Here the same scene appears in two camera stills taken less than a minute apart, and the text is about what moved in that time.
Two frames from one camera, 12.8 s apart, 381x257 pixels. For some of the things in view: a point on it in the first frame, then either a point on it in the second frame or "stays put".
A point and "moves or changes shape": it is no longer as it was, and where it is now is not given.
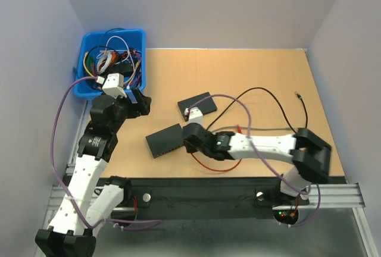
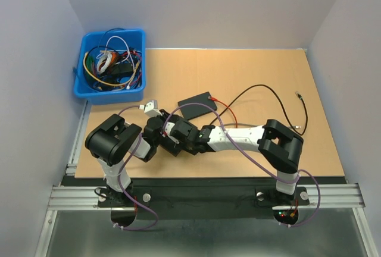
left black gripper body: (129, 110) → (162, 117)
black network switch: (206, 105) stays put
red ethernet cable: (239, 131) → (213, 98)
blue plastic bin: (110, 62) stays put
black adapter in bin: (121, 67) stays put
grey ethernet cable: (255, 128) moves or changes shape
